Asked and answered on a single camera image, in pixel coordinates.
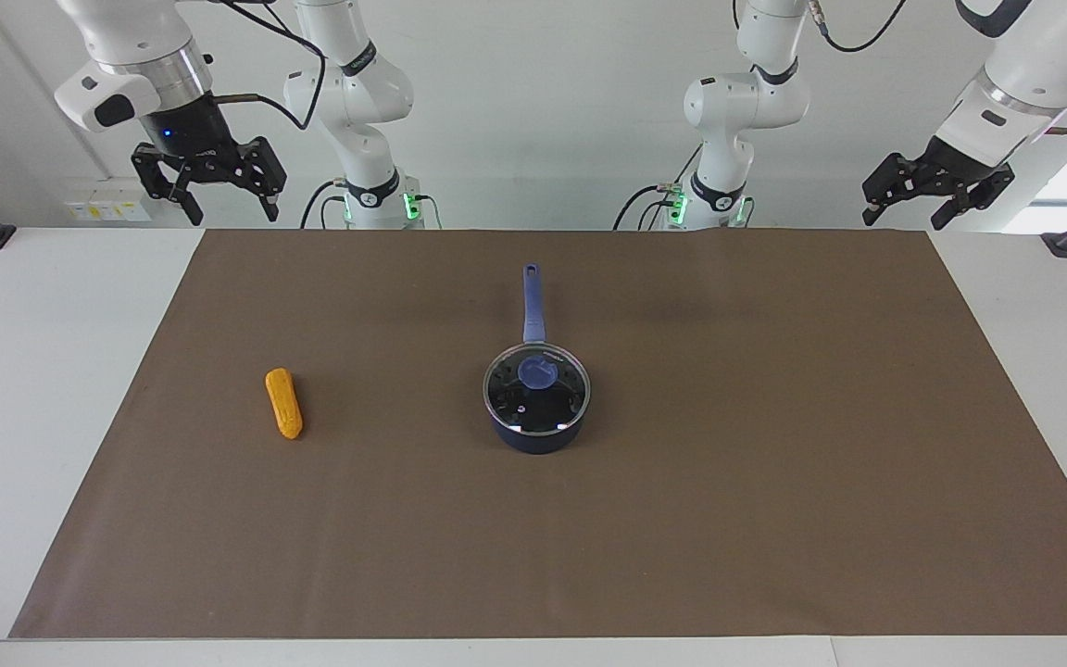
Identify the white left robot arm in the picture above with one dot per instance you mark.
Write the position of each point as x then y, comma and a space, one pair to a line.
737, 102

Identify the yellow corn cob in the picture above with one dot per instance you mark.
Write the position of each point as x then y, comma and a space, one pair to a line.
283, 403

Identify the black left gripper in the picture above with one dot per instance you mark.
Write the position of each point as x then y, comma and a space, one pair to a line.
960, 167

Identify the dark blue saucepan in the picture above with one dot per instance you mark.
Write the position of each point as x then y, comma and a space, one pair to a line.
533, 306

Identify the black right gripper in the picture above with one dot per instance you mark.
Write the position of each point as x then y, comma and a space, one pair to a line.
186, 134

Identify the glass lid with blue knob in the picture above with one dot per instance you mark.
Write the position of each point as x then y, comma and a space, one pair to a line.
536, 373

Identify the white wall socket strip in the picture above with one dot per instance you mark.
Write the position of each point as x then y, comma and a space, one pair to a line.
107, 207

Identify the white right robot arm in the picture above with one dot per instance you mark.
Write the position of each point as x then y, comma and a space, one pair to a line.
357, 111

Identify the brown table mat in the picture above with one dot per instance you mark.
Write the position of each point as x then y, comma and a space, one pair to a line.
774, 509

